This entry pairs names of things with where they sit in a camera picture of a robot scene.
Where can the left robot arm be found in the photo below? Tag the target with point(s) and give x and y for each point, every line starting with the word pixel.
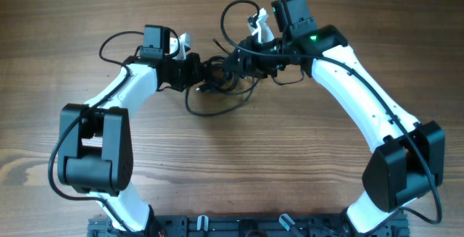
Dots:
pixel 93 156

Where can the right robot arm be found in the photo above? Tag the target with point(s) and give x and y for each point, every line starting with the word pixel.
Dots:
pixel 407 156

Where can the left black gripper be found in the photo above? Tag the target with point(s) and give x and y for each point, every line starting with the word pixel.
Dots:
pixel 194 60

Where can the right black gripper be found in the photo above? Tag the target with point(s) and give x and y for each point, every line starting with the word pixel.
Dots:
pixel 250 64

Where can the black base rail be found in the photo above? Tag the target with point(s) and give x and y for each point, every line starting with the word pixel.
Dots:
pixel 311 225

